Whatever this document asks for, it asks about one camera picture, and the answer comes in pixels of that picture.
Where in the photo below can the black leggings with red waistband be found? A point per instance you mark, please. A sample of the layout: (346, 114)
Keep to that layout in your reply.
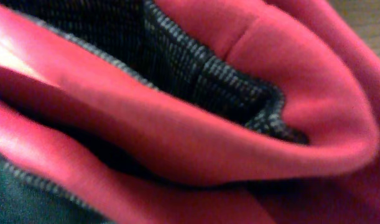
(186, 112)

